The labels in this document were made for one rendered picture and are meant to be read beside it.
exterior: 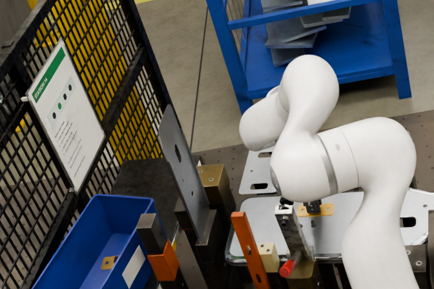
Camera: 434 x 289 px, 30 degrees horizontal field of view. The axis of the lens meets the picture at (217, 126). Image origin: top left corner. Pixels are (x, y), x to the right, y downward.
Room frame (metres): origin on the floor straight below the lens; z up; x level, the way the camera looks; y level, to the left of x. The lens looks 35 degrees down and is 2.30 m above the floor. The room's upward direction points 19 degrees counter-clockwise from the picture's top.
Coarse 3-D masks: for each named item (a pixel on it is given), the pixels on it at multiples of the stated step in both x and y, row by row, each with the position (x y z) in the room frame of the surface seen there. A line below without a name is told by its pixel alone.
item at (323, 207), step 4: (300, 204) 1.42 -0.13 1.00; (324, 204) 1.39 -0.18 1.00; (328, 204) 1.39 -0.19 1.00; (332, 204) 1.38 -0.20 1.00; (300, 208) 1.40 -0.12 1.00; (304, 208) 1.40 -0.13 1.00; (320, 208) 1.38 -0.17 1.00; (324, 208) 1.38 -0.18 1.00; (332, 208) 1.37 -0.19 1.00; (300, 212) 1.39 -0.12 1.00; (304, 212) 1.39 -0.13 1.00; (320, 212) 1.37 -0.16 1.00; (324, 212) 1.37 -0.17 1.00; (328, 212) 1.36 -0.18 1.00; (332, 212) 1.36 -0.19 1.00; (300, 216) 1.38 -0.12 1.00; (304, 216) 1.38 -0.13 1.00; (308, 216) 1.37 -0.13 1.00
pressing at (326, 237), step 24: (360, 192) 1.39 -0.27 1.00; (408, 192) 1.34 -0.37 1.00; (264, 216) 1.42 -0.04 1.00; (312, 216) 1.37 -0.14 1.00; (336, 216) 1.34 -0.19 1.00; (408, 216) 1.27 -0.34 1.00; (264, 240) 1.35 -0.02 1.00; (312, 240) 1.30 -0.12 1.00; (336, 240) 1.27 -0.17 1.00; (408, 240) 1.20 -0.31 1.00; (240, 264) 1.30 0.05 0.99
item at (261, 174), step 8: (256, 152) 1.66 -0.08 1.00; (248, 160) 1.65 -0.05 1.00; (256, 160) 1.63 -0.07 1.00; (264, 160) 1.62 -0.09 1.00; (248, 168) 1.61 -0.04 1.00; (256, 168) 1.60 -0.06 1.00; (264, 168) 1.59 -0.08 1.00; (248, 176) 1.58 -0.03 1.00; (256, 176) 1.57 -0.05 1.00; (264, 176) 1.56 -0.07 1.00; (240, 184) 1.56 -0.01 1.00; (248, 184) 1.55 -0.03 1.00; (272, 184) 1.52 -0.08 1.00; (240, 192) 1.53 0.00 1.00; (248, 192) 1.52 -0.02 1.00; (256, 192) 1.51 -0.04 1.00; (264, 192) 1.50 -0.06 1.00; (272, 192) 1.50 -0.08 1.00
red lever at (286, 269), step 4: (296, 252) 1.20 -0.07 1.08; (300, 252) 1.19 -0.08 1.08; (292, 256) 1.18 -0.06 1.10; (296, 256) 1.17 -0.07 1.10; (300, 256) 1.18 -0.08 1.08; (288, 260) 1.14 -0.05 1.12; (292, 260) 1.14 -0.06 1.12; (296, 260) 1.15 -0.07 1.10; (284, 264) 1.12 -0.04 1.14; (288, 264) 1.11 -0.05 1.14; (292, 264) 1.12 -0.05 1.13; (296, 264) 1.15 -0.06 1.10; (280, 268) 1.11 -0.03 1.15; (284, 268) 1.10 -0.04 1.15; (288, 268) 1.10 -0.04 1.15; (292, 268) 1.11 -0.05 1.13; (280, 272) 1.10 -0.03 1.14; (284, 272) 1.09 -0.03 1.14; (288, 272) 1.10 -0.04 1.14; (284, 276) 1.09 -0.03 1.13; (288, 276) 1.09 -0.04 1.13
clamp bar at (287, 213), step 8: (280, 200) 1.22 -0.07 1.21; (288, 200) 1.21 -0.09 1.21; (288, 208) 1.20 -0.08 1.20; (280, 216) 1.18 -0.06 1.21; (288, 216) 1.18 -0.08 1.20; (296, 216) 1.19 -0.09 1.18; (280, 224) 1.19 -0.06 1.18; (288, 224) 1.18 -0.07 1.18; (296, 224) 1.18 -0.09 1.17; (288, 232) 1.19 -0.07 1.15; (296, 232) 1.18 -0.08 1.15; (288, 240) 1.20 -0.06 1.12; (296, 240) 1.19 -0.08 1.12; (304, 240) 1.20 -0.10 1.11; (288, 248) 1.20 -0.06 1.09; (296, 248) 1.20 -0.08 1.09; (304, 248) 1.19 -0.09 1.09
